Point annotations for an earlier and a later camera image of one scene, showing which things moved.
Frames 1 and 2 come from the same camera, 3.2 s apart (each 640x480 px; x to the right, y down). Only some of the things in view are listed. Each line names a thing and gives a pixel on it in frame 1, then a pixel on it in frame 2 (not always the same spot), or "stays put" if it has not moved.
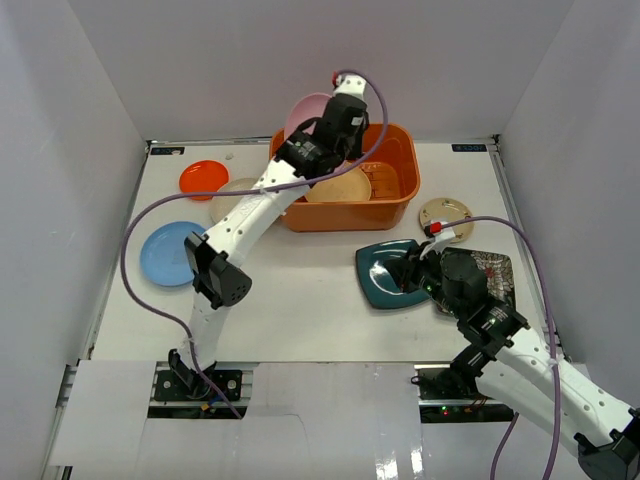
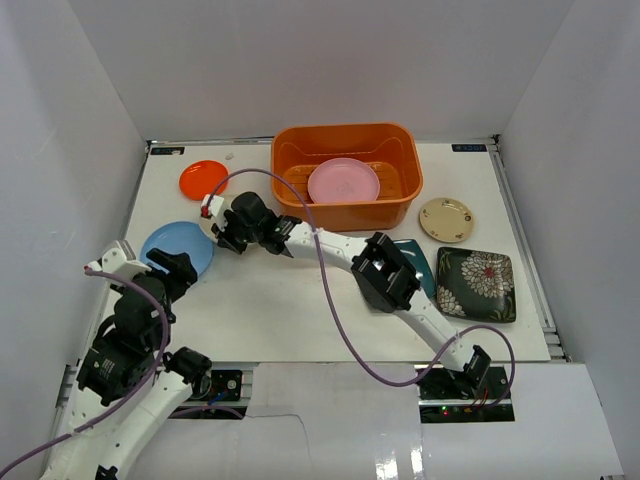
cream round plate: (220, 204) -> (206, 225)
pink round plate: (311, 106) -> (343, 180)
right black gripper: (398, 268) -> (225, 237)
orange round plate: (203, 176) stays put
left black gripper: (357, 138) -> (167, 267)
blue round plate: (164, 255) stays put
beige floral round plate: (447, 210) stays put
